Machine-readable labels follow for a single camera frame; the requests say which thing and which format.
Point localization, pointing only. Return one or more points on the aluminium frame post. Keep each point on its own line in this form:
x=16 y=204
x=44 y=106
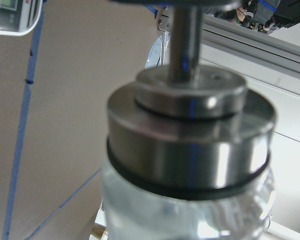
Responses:
x=253 y=46

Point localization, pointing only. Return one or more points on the silver digital kitchen scale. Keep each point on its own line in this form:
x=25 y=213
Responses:
x=19 y=17

